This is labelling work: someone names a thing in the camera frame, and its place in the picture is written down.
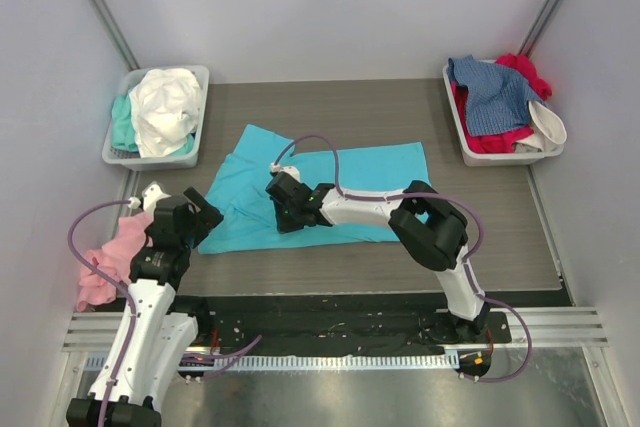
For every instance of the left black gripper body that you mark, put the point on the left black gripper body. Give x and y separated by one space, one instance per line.
201 217

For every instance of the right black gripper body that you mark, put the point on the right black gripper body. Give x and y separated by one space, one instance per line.
282 206

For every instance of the cyan t shirt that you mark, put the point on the cyan t shirt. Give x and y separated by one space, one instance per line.
238 191

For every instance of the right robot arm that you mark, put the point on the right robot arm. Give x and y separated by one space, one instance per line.
429 227

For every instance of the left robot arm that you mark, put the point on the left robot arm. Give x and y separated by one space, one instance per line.
157 324

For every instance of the pink t shirt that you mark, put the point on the pink t shirt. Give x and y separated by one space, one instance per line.
114 259

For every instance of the teal green t shirt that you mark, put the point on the teal green t shirt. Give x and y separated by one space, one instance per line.
123 133

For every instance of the right grey plastic basket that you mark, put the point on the right grey plastic basket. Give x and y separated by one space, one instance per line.
472 159

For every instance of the red t shirt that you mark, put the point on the red t shirt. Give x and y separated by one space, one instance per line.
502 143

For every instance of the blue patterned t shirt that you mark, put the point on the blue patterned t shirt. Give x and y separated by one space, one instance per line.
498 97

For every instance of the cream white t shirt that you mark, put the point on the cream white t shirt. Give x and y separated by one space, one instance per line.
549 132

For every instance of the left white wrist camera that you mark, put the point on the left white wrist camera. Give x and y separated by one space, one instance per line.
149 198

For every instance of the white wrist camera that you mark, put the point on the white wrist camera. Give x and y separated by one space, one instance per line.
149 198
292 171

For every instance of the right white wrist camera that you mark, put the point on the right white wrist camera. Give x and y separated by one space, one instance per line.
292 171

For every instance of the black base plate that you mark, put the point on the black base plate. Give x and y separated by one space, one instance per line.
334 325

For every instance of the slotted cable duct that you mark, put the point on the slotted cable duct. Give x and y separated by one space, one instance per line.
448 360

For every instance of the left aluminium frame post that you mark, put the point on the left aluminium frame post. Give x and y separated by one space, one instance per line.
114 33

